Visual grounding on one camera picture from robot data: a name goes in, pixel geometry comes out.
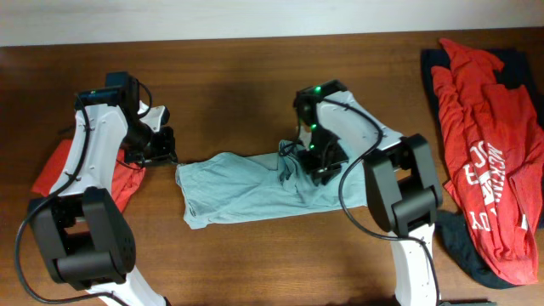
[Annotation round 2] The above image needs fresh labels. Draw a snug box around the red printed t-shirt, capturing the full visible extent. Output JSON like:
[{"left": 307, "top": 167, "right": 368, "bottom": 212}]
[{"left": 431, "top": 38, "right": 543, "bottom": 286}]

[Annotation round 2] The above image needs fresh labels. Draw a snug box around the light grey t-shirt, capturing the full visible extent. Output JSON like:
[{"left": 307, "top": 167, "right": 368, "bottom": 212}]
[{"left": 175, "top": 140, "right": 341, "bottom": 230}]

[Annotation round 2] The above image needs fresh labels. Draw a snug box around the folded red cloth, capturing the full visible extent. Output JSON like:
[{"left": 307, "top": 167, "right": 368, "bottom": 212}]
[{"left": 31, "top": 139, "right": 145, "bottom": 213}]

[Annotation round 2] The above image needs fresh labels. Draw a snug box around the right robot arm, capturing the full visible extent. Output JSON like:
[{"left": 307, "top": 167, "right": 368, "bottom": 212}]
[{"left": 293, "top": 80, "right": 443, "bottom": 305}]

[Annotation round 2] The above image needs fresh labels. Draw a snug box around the dark navy garment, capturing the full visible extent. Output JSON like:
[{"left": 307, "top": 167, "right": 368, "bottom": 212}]
[{"left": 420, "top": 48, "right": 543, "bottom": 290}]

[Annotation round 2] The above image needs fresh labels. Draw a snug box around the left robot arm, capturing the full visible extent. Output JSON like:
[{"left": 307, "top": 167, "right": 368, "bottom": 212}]
[{"left": 16, "top": 71, "right": 178, "bottom": 305}]

